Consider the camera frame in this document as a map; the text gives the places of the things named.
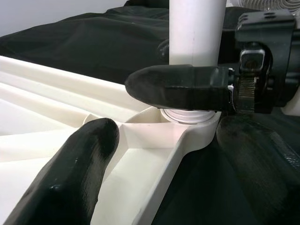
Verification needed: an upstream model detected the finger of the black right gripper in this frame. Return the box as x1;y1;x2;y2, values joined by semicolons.
157;38;170;59
125;64;235;112

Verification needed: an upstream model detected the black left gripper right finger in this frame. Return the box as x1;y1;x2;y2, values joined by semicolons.
217;116;300;225

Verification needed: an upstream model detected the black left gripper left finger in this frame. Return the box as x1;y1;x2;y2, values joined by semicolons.
0;118;120;225

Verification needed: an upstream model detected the white plastic table leg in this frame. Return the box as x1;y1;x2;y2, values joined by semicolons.
160;0;227;124

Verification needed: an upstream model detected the white plastic table top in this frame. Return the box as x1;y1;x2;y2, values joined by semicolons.
0;55;222;225

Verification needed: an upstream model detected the white standing fan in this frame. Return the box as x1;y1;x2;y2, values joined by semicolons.
228;0;297;10

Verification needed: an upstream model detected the black cloth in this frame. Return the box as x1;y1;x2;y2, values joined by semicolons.
0;6;300;225

